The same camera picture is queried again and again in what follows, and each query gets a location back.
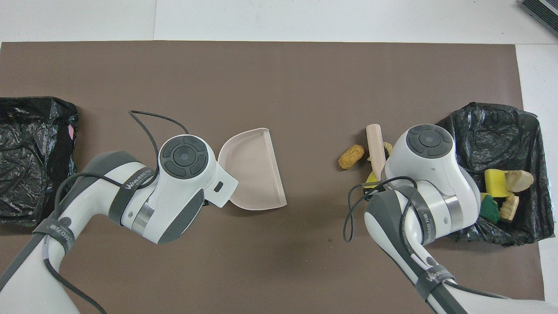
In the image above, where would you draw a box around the beige plastic dustpan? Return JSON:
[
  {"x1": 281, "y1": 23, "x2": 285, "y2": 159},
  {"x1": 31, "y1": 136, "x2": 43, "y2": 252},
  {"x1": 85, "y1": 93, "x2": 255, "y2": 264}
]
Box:
[{"x1": 218, "y1": 127, "x2": 288, "y2": 211}]

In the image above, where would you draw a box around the brown bread roll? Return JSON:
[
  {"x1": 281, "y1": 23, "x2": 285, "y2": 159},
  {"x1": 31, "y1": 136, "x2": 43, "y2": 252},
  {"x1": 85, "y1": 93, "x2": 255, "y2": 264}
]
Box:
[{"x1": 338, "y1": 144, "x2": 365, "y2": 170}]

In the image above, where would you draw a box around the beige hand brush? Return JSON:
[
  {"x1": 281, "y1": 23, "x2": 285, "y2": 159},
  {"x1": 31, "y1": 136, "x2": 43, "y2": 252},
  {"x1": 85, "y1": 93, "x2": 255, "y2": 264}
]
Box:
[{"x1": 365, "y1": 124, "x2": 388, "y2": 179}]

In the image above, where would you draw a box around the green and yellow sponge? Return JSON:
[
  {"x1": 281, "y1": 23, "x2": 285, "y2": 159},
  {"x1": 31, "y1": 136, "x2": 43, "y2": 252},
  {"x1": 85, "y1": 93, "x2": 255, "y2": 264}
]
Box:
[{"x1": 480, "y1": 192, "x2": 500, "y2": 224}]

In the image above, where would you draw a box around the notched yellow sponge piece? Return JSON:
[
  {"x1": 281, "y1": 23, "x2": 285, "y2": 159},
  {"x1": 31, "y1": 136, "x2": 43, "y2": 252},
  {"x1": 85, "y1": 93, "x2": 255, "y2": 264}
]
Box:
[{"x1": 484, "y1": 169, "x2": 513, "y2": 198}]

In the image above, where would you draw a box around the small pale bread chunk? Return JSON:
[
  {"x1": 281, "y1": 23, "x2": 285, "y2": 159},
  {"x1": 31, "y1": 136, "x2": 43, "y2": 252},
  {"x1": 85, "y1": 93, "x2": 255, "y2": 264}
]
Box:
[{"x1": 499, "y1": 195, "x2": 521, "y2": 222}]

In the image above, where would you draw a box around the long pale bread chunk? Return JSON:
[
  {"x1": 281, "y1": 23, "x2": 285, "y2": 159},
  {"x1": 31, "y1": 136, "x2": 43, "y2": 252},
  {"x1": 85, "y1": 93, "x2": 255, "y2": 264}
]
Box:
[{"x1": 506, "y1": 170, "x2": 534, "y2": 193}]

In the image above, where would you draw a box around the black bag-lined bin, pink spot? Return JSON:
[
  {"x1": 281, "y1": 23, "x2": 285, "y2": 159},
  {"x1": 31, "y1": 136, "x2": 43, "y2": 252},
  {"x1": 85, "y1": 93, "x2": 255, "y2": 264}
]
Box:
[{"x1": 0, "y1": 96, "x2": 79, "y2": 226}]

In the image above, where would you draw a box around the brown table mat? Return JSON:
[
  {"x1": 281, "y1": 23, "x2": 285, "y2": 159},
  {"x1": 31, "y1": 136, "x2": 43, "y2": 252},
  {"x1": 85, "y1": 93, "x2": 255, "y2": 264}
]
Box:
[{"x1": 0, "y1": 41, "x2": 545, "y2": 314}]

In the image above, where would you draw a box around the dark grey ribbed device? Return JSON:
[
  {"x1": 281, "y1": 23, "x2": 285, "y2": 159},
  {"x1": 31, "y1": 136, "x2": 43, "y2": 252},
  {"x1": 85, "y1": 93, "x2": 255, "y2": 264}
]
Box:
[{"x1": 521, "y1": 0, "x2": 558, "y2": 38}]

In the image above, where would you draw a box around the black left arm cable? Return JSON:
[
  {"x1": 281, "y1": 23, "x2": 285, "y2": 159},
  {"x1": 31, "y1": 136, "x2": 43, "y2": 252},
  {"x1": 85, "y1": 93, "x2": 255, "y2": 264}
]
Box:
[{"x1": 44, "y1": 110, "x2": 189, "y2": 314}]

